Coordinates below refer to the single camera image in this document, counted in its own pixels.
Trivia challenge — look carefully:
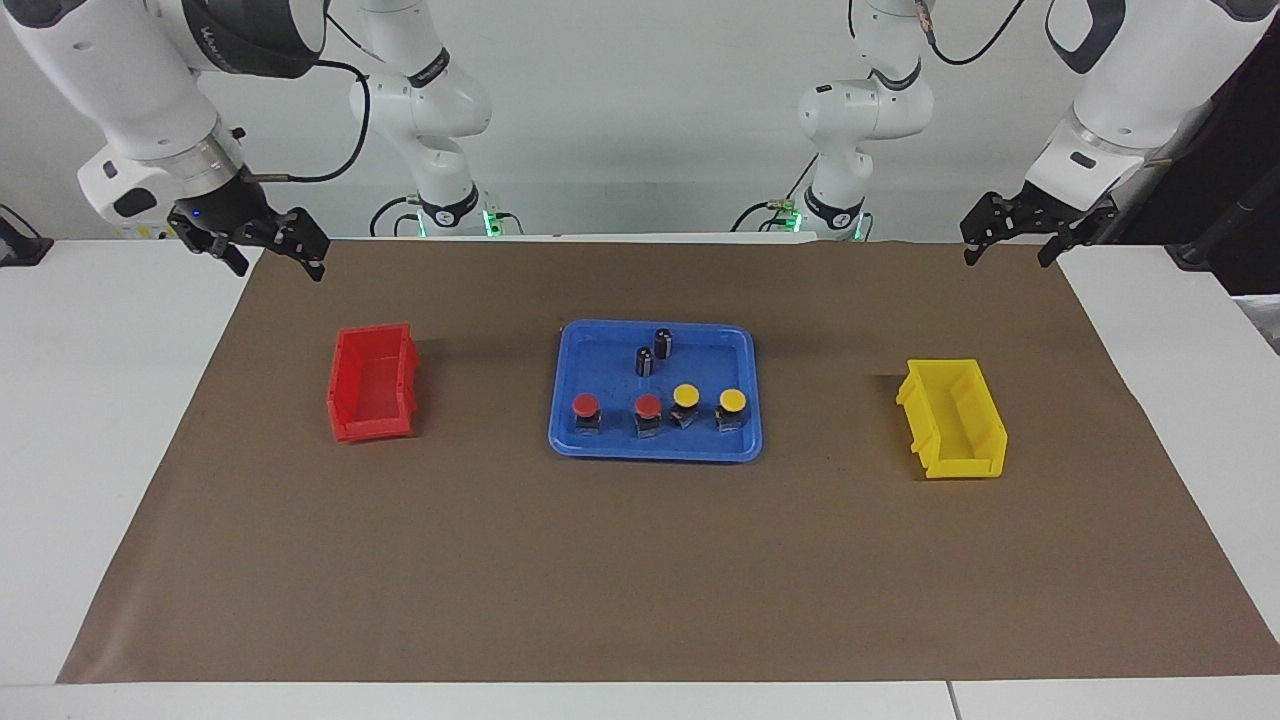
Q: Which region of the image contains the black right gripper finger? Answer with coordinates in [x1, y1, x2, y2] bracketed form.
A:
[285, 209, 332, 284]
[205, 235, 250, 278]

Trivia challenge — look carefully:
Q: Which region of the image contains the red plastic bin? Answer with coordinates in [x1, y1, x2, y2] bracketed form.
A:
[327, 323, 420, 443]

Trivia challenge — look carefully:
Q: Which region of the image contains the black stand leg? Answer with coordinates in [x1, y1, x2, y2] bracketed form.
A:
[1165, 180, 1280, 271]

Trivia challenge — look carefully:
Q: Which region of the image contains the yellow plastic bin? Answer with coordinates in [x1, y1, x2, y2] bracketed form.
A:
[896, 359, 1009, 480]

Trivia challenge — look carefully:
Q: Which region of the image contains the blue plastic tray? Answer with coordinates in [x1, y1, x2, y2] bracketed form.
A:
[548, 319, 764, 463]

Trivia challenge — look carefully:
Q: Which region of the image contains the brown paper mat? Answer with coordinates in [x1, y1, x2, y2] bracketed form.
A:
[57, 240, 1280, 685]

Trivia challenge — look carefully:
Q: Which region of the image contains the black base cable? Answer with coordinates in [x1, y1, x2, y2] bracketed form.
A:
[368, 195, 421, 239]
[730, 185, 813, 234]

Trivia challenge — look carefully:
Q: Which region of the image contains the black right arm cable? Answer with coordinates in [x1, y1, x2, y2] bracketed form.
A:
[243, 58, 373, 185]

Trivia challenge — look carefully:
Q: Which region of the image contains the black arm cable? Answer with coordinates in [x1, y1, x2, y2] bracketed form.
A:
[915, 0, 1027, 67]
[243, 58, 373, 185]

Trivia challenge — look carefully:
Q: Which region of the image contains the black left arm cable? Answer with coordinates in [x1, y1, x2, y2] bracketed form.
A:
[915, 0, 1027, 67]

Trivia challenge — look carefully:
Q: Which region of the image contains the black clamp mount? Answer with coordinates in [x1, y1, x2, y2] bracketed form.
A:
[0, 204, 54, 268]

